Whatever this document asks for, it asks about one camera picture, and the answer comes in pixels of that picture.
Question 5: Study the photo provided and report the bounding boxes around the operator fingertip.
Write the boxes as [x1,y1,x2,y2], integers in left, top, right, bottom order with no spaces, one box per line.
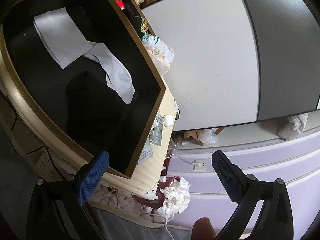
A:
[191,217,216,240]

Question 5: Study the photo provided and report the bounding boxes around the crumpled white tissue pile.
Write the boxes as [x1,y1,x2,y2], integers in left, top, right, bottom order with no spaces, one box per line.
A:
[135,176,190,222]

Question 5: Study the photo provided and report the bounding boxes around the small foil packets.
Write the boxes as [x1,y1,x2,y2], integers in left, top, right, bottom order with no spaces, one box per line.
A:
[137,114,163,166]

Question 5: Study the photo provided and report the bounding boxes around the white earbuds case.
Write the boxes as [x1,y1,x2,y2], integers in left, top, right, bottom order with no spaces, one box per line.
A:
[163,114,175,127]

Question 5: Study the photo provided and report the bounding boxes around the light blue white sock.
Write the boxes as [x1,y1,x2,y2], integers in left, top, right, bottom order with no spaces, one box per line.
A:
[84,42,135,105]

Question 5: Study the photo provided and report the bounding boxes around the near black tray gold rim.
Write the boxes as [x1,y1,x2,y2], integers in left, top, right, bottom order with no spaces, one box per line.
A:
[1,0,166,178]

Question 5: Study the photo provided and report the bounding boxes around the black tray gold rim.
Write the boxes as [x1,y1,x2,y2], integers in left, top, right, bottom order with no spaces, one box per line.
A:
[122,0,155,36]
[1,0,166,178]

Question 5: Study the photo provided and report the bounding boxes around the white sliding wardrobe door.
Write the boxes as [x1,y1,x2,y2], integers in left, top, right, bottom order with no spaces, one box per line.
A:
[143,0,319,131]

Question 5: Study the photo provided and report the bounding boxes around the white folded cloth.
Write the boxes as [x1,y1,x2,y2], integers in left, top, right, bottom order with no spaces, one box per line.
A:
[33,8,96,69]

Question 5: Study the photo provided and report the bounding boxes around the beige tissue pack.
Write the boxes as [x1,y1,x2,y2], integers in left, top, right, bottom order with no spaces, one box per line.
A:
[146,38,175,76]

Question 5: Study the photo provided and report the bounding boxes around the green printed plastic bag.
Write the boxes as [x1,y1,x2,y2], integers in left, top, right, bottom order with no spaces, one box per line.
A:
[141,34,159,50]

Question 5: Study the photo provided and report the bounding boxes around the black yellow shoe shine packet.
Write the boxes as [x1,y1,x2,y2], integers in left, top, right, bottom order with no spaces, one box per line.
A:
[132,16,149,38]

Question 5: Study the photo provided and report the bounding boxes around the far black tray gold rim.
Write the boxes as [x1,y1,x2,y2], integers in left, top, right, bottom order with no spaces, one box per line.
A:
[122,0,155,36]

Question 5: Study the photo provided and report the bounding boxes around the red white packet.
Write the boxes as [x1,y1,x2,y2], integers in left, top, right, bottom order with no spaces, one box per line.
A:
[115,0,125,10]

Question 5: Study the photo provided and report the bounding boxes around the white wall socket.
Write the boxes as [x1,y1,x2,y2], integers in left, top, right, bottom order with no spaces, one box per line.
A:
[194,159,207,171]

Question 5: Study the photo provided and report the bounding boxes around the white charging cable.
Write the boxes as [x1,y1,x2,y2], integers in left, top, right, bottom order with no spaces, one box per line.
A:
[139,212,176,240]

